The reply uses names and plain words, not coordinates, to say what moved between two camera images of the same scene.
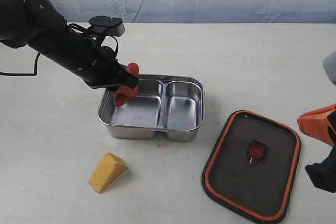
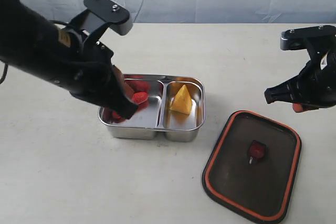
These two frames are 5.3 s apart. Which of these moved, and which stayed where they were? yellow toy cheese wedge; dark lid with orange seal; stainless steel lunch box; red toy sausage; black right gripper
Moved: red toy sausage; yellow toy cheese wedge; black right gripper
Stayed: stainless steel lunch box; dark lid with orange seal
